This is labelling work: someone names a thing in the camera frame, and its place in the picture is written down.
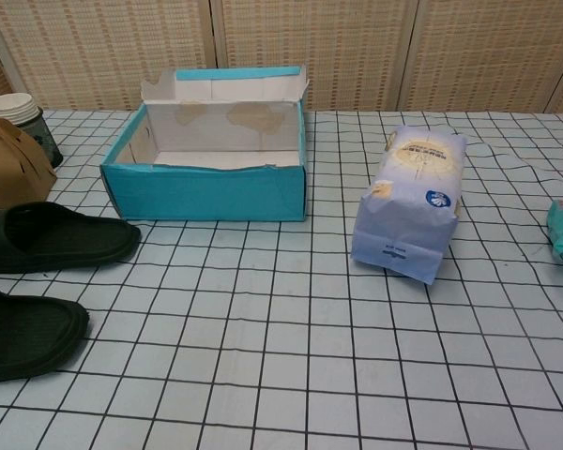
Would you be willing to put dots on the light blue checked tablecloth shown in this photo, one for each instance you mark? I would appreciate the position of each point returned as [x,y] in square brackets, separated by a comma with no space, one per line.
[263,351]

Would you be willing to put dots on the blue cardboard shoe box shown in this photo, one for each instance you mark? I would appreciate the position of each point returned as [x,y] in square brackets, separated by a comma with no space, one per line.
[206,197]

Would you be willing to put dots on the black rubber slipper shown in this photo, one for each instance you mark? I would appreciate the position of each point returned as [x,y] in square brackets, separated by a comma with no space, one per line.
[75,244]
[28,337]

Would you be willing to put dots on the stack of white paper cups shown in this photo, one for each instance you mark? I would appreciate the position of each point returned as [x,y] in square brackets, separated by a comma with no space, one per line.
[9,105]

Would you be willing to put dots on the woven bamboo folding screen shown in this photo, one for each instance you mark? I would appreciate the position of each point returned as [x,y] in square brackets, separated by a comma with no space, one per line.
[356,47]

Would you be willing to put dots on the dark green printed cup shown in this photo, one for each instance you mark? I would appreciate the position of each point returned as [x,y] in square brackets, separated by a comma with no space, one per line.
[47,140]

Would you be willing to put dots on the pale blue paper bag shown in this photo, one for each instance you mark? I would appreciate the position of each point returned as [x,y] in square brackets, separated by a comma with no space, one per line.
[403,225]

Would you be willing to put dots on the brown paper bag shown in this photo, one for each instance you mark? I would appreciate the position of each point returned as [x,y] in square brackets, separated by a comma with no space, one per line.
[4,173]

